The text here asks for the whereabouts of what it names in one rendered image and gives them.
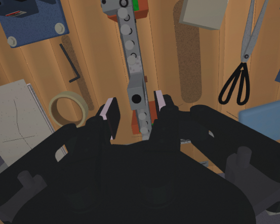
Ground grey pin gauge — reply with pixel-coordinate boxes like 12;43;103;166
100;0;154;141

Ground beige tape roll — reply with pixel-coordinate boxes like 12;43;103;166
48;91;90;128

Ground black hex key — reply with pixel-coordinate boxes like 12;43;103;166
59;43;81;84

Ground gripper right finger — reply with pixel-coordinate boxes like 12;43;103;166
150;90;280;188

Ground black handled scissors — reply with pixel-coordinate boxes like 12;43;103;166
218;0;270;106

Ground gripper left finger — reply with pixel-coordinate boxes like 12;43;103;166
0;97;121;210

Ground beige box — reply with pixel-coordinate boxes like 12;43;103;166
178;0;229;31

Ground orange rack block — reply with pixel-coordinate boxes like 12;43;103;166
107;0;150;23
131;100;158;135

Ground white foam sheet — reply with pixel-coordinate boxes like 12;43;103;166
0;79;68;167

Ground light blue pad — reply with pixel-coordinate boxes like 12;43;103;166
237;100;280;141

